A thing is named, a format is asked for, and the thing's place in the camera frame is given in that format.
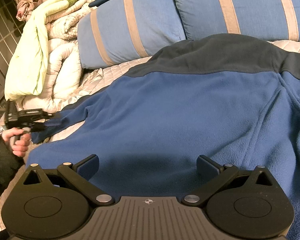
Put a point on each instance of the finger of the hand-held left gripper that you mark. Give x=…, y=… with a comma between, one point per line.
x=50, y=125
x=51, y=116

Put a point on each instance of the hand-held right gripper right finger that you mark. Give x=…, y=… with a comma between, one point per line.
x=207, y=167

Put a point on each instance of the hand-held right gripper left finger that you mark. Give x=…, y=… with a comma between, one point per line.
x=88, y=167

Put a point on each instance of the blue fleece jacket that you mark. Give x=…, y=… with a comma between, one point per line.
x=177, y=105

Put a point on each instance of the person's left hand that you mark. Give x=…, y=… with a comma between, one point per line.
x=21, y=147

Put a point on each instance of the light green comforter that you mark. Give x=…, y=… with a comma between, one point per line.
x=30, y=55

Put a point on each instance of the dark gridded window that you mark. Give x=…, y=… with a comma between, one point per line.
x=0, y=42

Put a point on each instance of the blue striped pillow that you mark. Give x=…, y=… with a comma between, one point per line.
x=150, y=22
x=255, y=7

